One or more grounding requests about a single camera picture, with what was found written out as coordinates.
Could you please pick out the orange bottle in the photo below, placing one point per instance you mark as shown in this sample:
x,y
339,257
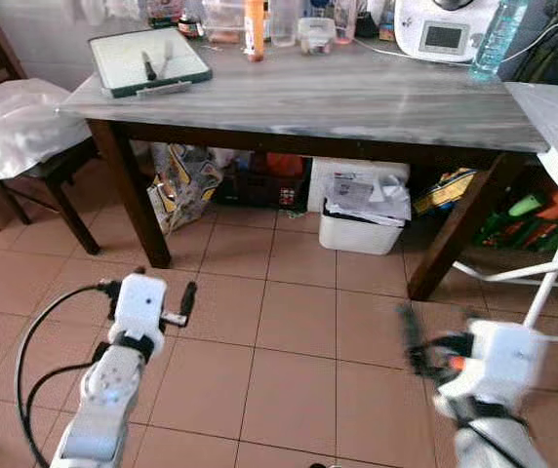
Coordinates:
x,y
255,34

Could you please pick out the green crate with bottles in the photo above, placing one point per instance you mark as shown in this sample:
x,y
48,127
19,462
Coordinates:
x,y
523,229

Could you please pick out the grey-topped wooden table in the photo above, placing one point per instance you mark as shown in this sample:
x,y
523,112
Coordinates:
x,y
308,97

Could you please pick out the yellow and blue packet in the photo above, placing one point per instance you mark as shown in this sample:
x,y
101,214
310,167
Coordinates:
x,y
445,190

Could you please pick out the black plastic crate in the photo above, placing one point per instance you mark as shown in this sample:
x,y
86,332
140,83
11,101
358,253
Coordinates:
x,y
259,185

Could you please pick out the white storage box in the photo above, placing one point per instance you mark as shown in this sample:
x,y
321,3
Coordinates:
x,y
333,171

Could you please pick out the white plastic bag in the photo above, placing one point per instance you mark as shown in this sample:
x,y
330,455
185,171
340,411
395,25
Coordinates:
x,y
16,122

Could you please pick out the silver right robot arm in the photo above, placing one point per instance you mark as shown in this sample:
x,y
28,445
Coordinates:
x,y
494,439

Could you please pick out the small glass jar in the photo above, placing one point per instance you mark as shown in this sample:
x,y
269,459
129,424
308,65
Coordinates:
x,y
316,37

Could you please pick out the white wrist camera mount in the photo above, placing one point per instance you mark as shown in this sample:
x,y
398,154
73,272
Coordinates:
x,y
140,302
508,356

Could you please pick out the patterned shopping bag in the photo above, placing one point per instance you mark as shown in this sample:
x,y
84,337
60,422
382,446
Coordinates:
x,y
183,185

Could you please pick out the black backpack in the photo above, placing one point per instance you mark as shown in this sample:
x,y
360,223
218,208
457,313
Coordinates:
x,y
552,63

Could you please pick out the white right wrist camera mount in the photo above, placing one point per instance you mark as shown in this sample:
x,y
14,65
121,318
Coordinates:
x,y
508,356

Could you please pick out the clear plastic food box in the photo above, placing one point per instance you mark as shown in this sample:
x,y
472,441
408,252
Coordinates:
x,y
222,21

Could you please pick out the white kitchen appliance with screen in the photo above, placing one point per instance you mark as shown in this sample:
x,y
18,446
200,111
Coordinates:
x,y
445,34

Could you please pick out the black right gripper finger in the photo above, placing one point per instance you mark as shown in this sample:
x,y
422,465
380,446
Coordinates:
x,y
411,336

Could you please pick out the blue plastic water bottle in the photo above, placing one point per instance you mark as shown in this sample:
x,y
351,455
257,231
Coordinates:
x,y
498,39

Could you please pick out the crumpled white bin liner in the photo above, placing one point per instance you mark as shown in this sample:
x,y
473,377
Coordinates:
x,y
367,200

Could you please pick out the green-rimmed white tray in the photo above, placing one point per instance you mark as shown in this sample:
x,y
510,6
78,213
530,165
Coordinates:
x,y
123,68

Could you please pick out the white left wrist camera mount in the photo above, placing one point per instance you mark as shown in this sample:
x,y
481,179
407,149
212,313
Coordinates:
x,y
140,302

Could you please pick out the silver fork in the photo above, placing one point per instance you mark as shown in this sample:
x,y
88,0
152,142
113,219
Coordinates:
x,y
169,58

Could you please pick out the tall clear plastic container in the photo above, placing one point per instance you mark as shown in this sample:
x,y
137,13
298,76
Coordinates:
x,y
286,24

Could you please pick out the white waste bin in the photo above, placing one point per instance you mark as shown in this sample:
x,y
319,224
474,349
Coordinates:
x,y
357,239

